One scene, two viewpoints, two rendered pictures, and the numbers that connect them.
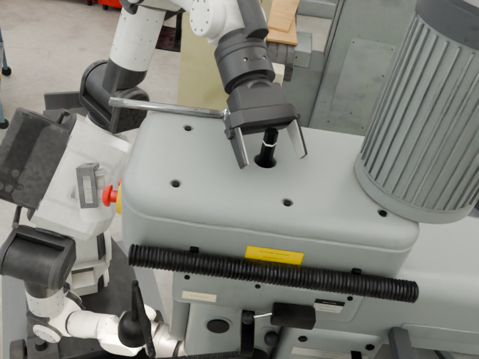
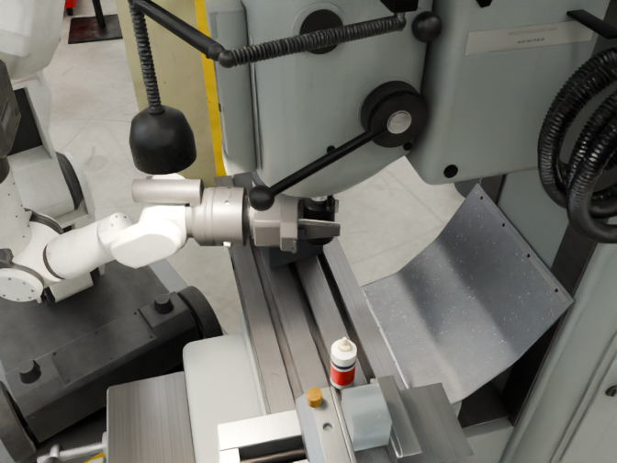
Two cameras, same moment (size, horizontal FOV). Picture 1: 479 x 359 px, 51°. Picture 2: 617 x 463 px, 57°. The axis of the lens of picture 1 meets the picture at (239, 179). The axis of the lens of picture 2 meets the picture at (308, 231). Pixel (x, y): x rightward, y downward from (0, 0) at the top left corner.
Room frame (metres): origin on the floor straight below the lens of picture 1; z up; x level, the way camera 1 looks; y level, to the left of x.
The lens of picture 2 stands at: (0.00, 0.10, 1.77)
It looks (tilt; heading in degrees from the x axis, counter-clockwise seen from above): 41 degrees down; 350
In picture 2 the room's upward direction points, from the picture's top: straight up
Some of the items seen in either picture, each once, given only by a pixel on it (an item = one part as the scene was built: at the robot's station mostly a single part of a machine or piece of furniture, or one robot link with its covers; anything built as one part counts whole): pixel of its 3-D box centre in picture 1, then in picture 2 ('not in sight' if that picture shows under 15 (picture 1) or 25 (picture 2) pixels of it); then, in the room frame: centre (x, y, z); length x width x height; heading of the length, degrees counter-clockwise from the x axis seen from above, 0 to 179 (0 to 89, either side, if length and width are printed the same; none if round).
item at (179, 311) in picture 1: (180, 307); (232, 93); (0.64, 0.07, 1.45); 0.04 x 0.04 x 0.21; 4
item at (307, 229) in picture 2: not in sight; (319, 231); (0.62, -0.03, 1.23); 0.06 x 0.02 x 0.03; 79
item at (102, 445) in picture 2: not in sight; (75, 452); (0.74, 0.50, 0.53); 0.22 x 0.06 x 0.06; 94
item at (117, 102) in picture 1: (178, 109); not in sight; (0.74, 0.13, 1.89); 0.24 x 0.04 x 0.01; 97
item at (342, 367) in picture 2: not in sight; (342, 359); (0.55, -0.06, 1.01); 0.04 x 0.04 x 0.11
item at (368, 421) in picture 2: not in sight; (364, 417); (0.41, -0.05, 1.07); 0.06 x 0.05 x 0.06; 2
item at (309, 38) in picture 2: (199, 357); (318, 39); (0.45, 0.01, 1.58); 0.17 x 0.01 x 0.01; 108
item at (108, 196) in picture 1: (112, 196); not in sight; (0.63, 0.22, 1.76); 0.04 x 0.03 x 0.04; 4
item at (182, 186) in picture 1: (265, 196); not in sight; (0.65, -0.05, 1.81); 0.47 x 0.26 x 0.16; 94
